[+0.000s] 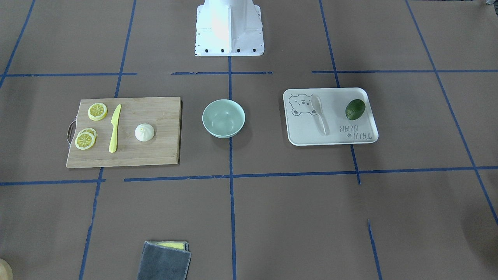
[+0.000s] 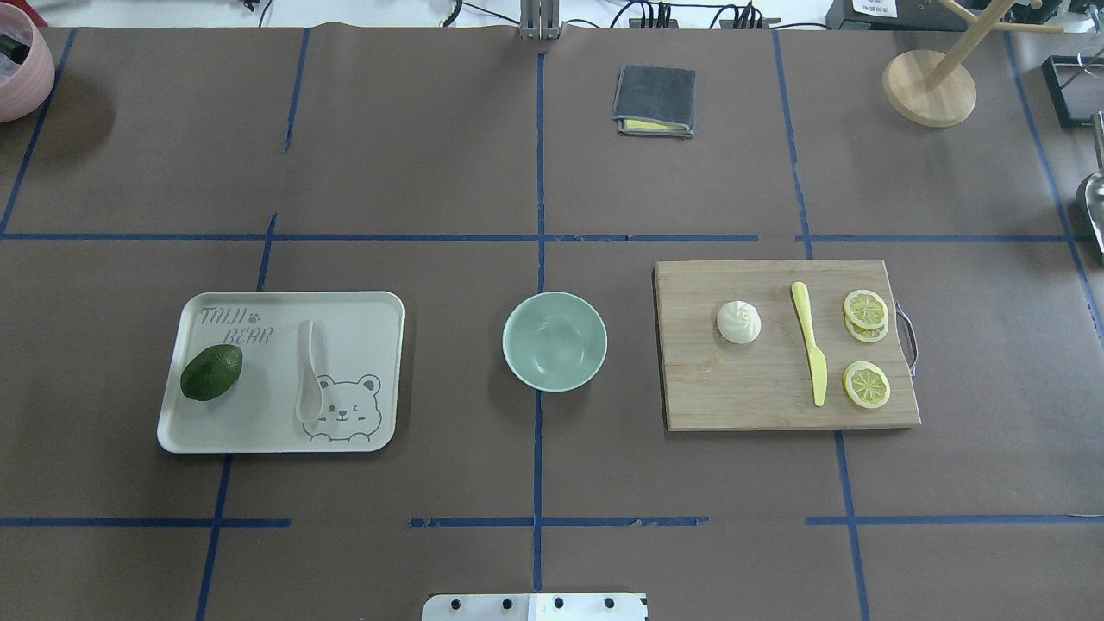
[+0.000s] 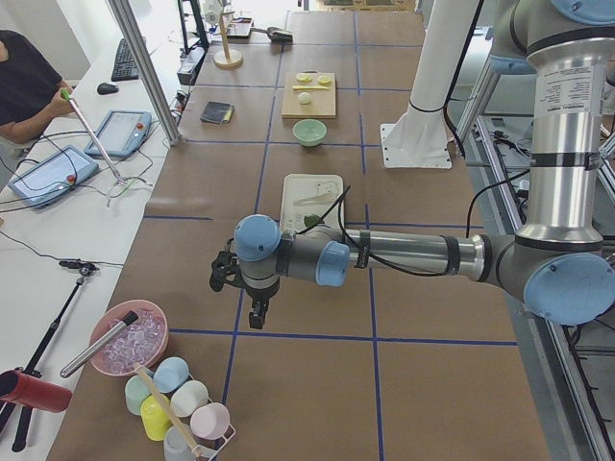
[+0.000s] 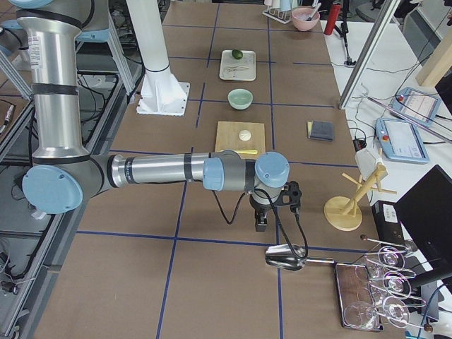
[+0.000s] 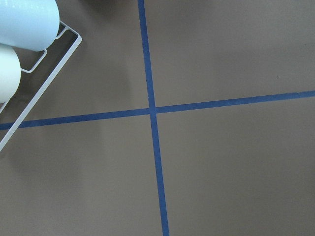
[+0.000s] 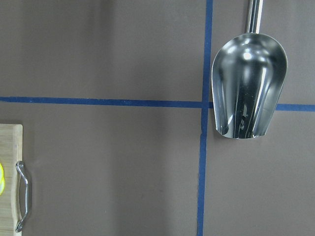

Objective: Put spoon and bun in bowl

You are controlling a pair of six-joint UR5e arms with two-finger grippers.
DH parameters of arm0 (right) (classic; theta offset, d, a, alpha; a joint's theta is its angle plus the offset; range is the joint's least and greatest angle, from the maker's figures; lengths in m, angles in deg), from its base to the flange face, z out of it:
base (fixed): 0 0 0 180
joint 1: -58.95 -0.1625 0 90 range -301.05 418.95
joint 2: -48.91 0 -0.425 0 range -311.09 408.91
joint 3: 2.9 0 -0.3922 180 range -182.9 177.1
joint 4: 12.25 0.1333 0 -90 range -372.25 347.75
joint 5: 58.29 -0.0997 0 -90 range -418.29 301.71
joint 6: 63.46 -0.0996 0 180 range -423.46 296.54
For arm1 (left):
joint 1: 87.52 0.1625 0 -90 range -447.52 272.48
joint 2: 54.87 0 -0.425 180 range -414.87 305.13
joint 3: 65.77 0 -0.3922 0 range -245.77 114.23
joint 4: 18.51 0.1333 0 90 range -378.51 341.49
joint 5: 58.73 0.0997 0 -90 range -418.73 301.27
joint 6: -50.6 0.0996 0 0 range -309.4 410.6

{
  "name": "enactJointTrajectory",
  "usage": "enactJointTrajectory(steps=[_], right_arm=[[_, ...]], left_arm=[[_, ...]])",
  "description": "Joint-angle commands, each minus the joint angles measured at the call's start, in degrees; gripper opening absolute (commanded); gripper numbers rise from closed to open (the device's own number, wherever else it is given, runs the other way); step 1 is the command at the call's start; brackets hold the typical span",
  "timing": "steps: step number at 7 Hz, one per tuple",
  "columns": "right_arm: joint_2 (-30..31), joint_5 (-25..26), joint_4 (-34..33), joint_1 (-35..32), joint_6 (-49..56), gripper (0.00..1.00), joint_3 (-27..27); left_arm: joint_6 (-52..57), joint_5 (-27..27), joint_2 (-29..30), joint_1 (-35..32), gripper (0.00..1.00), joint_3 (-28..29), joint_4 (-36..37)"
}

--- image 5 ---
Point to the pale green cup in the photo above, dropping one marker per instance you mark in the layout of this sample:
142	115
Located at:
10	73

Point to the light blue cup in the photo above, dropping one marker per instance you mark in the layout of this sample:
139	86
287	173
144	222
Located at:
29	24

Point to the white wire cup rack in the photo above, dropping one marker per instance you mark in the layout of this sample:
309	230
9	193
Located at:
43	68

